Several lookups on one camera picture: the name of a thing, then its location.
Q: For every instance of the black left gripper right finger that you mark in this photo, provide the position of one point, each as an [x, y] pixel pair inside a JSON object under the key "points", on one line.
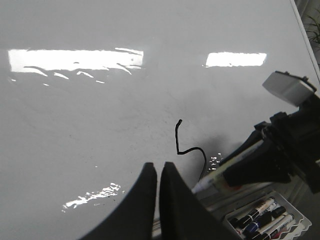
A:
{"points": [[182, 216]]}

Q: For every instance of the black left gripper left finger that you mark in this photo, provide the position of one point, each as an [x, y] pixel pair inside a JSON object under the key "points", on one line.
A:
{"points": [[133, 218]]}

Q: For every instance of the white marker with black cap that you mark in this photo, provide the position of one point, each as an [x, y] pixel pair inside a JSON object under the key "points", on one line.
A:
{"points": [[249, 217]]}

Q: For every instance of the black marker in tray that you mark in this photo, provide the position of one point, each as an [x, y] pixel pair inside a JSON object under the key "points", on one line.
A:
{"points": [[274, 213]]}

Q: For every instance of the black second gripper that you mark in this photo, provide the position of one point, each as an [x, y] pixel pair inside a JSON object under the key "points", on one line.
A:
{"points": [[297, 138]]}

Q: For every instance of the green plant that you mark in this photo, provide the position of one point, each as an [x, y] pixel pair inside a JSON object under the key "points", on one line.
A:
{"points": [[311, 23]]}

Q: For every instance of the blue marker in tray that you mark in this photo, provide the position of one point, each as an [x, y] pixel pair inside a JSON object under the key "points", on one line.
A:
{"points": [[252, 227]]}

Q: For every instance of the white marker tray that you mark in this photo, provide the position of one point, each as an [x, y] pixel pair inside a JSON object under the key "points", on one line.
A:
{"points": [[295, 229]]}

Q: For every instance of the white whiteboard with aluminium frame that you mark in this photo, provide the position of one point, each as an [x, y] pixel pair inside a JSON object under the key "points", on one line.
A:
{"points": [[90, 90]]}

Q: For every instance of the white red marker in tray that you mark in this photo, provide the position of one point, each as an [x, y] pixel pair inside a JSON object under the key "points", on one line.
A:
{"points": [[277, 225]]}

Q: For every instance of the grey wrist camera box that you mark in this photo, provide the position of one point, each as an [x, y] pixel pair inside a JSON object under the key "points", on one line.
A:
{"points": [[292, 89]]}

